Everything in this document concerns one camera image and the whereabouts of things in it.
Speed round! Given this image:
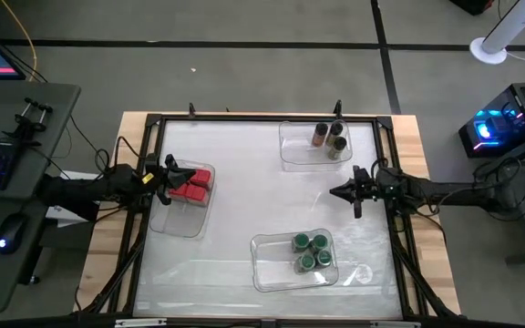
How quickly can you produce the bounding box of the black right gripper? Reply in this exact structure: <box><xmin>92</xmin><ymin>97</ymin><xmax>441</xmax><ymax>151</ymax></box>
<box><xmin>329</xmin><ymin>166</ymin><xmax>385</xmax><ymax>219</ymax></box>

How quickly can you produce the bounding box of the yellow cable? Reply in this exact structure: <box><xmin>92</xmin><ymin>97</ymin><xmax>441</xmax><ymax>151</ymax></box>
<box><xmin>0</xmin><ymin>0</ymin><xmax>38</xmax><ymax>83</ymax></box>

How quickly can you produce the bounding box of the white tower fan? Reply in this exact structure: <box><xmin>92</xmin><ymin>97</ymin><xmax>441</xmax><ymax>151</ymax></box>
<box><xmin>468</xmin><ymin>0</ymin><xmax>525</xmax><ymax>66</ymax></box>

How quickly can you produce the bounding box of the black computer case with lights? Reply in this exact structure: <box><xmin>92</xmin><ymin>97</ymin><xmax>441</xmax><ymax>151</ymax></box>
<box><xmin>458</xmin><ymin>81</ymin><xmax>525</xmax><ymax>159</ymax></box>

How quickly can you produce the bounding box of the white printed box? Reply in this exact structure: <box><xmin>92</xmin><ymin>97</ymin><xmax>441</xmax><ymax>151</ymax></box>
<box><xmin>46</xmin><ymin>170</ymin><xmax>103</xmax><ymax>228</ymax></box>

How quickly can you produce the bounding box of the green cap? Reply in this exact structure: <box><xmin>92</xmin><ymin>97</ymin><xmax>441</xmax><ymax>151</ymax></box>
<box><xmin>314</xmin><ymin>249</ymin><xmax>335</xmax><ymax>269</ymax></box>
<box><xmin>291</xmin><ymin>232</ymin><xmax>312</xmax><ymax>254</ymax></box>
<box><xmin>294</xmin><ymin>252</ymin><xmax>317</xmax><ymax>275</ymax></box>

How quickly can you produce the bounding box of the black clamp holder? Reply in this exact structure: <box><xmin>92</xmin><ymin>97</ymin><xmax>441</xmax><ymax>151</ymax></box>
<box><xmin>2</xmin><ymin>97</ymin><xmax>54</xmax><ymax>147</ymax></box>

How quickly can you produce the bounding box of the silver metal bracket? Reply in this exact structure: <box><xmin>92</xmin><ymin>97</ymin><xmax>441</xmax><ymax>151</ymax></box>
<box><xmin>369</xmin><ymin>321</ymin><xmax>421</xmax><ymax>328</ymax></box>
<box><xmin>115</xmin><ymin>317</ymin><xmax>168</xmax><ymax>328</ymax></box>

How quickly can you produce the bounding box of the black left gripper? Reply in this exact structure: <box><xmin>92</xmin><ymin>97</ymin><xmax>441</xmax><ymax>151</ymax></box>
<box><xmin>146</xmin><ymin>153</ymin><xmax>198</xmax><ymax>205</ymax></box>

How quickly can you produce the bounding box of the black aluminium table frame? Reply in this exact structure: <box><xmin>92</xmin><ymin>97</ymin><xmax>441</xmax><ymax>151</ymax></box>
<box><xmin>79</xmin><ymin>111</ymin><xmax>462</xmax><ymax>328</ymax></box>

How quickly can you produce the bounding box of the black lid jar red spice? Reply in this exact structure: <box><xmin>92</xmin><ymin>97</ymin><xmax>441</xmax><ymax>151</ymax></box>
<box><xmin>311</xmin><ymin>121</ymin><xmax>329</xmax><ymax>149</ymax></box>

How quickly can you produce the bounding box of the black computer mouse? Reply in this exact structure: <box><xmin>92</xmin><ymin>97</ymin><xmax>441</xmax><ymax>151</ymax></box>
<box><xmin>0</xmin><ymin>212</ymin><xmax>29</xmax><ymax>255</ymax></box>

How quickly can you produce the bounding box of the clear plastic bin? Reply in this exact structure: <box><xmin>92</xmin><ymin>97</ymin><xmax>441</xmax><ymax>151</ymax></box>
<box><xmin>149</xmin><ymin>159</ymin><xmax>217</xmax><ymax>239</ymax></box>
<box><xmin>278</xmin><ymin>118</ymin><xmax>354</xmax><ymax>173</ymax></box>
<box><xmin>250</xmin><ymin>228</ymin><xmax>340</xmax><ymax>293</ymax></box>

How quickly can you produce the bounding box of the red smoked paprika tin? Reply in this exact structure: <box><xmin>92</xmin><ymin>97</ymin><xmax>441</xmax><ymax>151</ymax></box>
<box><xmin>183</xmin><ymin>184</ymin><xmax>210</xmax><ymax>208</ymax></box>
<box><xmin>190</xmin><ymin>169</ymin><xmax>212</xmax><ymax>191</ymax></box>
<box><xmin>169</xmin><ymin>182</ymin><xmax>189</xmax><ymax>201</ymax></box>

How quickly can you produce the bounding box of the black floor object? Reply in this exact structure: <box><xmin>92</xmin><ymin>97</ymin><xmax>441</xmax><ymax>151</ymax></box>
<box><xmin>448</xmin><ymin>0</ymin><xmax>494</xmax><ymax>15</ymax></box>

